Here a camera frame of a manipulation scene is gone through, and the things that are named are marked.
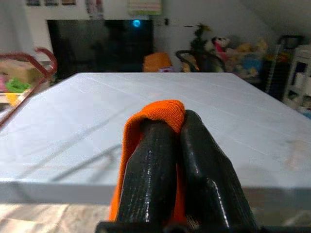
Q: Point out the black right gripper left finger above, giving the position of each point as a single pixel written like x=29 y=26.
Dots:
x=150 y=174

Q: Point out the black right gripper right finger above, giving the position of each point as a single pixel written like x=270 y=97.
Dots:
x=206 y=174

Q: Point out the orange t-shirt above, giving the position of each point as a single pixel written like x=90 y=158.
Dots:
x=160 y=111

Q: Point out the pink plastic clothes hanger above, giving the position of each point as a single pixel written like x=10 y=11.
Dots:
x=49 y=58

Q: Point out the white plastic folding table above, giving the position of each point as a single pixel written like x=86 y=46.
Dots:
x=73 y=133

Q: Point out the black stroller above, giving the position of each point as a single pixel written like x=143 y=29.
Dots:
x=209 y=61

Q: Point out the orange bag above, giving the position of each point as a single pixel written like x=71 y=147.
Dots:
x=156 y=61

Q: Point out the colourful plush toy pile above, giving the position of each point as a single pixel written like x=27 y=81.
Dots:
x=245 y=58

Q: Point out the small green artificial tree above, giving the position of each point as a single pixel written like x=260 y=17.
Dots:
x=200 y=41

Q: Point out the white tiered storage cart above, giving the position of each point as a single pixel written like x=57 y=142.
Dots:
x=300 y=77

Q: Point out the black television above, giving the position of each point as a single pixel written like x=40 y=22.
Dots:
x=97 y=46

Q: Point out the yellow cloth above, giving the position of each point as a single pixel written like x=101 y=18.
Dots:
x=11 y=99

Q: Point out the green plastic toy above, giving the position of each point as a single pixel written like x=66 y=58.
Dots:
x=18 y=85

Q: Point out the cardboard box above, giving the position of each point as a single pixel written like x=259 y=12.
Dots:
x=17 y=70

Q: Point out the pink bag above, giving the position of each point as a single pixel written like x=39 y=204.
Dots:
x=2 y=83

